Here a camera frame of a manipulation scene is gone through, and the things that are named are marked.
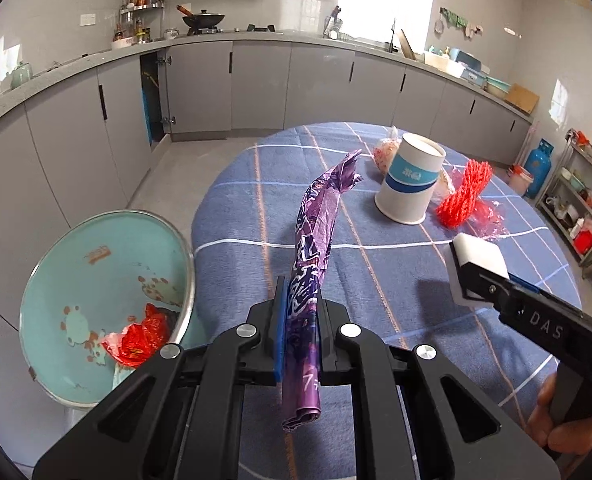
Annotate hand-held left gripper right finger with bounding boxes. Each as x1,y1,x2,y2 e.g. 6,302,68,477
318,299,562,480

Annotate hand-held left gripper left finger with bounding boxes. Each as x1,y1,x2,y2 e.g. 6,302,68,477
33,276,289,480

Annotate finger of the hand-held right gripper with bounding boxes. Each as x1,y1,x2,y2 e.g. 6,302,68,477
458,261,515,312
508,274,541,294

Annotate white sponge block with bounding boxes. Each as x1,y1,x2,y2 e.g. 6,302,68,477
449,232,510,307

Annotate red clear plastic film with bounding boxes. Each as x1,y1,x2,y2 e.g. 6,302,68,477
446,167,509,238

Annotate purple snack wrapper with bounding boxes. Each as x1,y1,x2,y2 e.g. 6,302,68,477
280,149,365,433

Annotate red mesh net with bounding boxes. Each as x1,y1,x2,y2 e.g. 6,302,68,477
436,159,494,228

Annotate white paper cup blue band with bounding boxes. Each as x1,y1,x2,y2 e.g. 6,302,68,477
374,132,447,225

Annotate red plastic bag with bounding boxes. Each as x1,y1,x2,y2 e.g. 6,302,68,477
100,303,179,372

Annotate clear bag of pink snacks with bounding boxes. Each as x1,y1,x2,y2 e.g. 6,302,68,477
372,126,401,177

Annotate teal cartoon trash bin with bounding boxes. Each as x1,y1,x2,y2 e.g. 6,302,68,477
20,209,197,408

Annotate person's right hand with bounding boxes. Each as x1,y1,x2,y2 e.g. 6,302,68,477
526,372,592,456

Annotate metal shelf rack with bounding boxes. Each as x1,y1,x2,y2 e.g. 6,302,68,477
536,130,592,271

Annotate pink bucket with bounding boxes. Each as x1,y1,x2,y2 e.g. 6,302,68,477
506,164,534,196

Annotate blue gas cylinder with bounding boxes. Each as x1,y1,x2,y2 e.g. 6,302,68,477
523,138,555,198

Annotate brown square board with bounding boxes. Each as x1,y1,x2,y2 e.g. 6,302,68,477
504,83,540,115

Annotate light blue storage box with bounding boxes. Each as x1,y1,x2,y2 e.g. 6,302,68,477
448,48,489,86

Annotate white plastic basin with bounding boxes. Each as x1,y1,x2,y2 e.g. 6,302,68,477
424,51,464,78

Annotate grey base cabinets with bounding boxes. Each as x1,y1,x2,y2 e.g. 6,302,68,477
0,30,535,341

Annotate leaning wooden cutting board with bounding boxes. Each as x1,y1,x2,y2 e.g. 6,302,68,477
396,28,417,61

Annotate knife and utensil rack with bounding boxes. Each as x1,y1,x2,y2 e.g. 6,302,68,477
323,6,344,40

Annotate bright window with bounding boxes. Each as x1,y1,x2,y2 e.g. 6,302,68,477
337,0,437,43

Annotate gas stove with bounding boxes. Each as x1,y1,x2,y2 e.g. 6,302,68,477
186,24,277,36

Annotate black wok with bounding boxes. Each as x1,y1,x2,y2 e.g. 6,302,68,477
177,5,225,31

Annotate spice rack with bottles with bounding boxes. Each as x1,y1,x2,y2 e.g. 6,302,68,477
112,0,165,48

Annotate teal kettle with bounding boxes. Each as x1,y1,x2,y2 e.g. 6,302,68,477
6,61,33,90

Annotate wall hooks with cloths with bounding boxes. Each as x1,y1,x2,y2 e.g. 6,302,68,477
438,7,484,38

